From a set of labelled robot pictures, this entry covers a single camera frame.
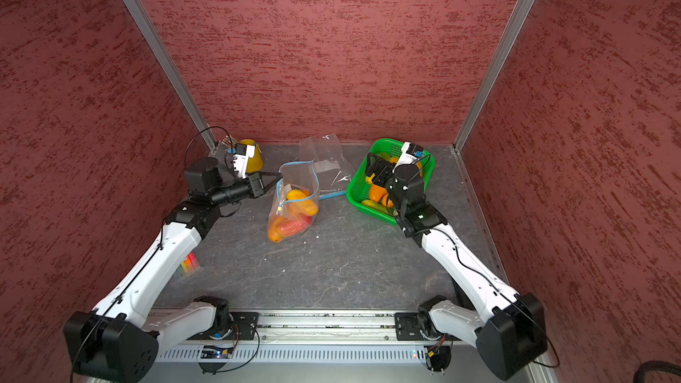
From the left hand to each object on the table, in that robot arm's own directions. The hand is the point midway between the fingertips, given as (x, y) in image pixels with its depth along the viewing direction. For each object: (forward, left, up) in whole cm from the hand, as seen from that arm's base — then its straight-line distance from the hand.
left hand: (280, 181), depth 72 cm
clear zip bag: (+25, -12, -27) cm, 39 cm away
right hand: (+7, -27, -1) cm, 28 cm away
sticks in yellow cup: (+27, +27, -12) cm, 40 cm away
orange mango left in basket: (+4, -2, -13) cm, 14 cm away
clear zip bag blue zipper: (+2, -3, -13) cm, 13 cm away
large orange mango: (-5, +6, -21) cm, 23 cm away
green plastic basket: (+15, -23, -25) cm, 37 cm away
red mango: (-4, -2, -18) cm, 19 cm away
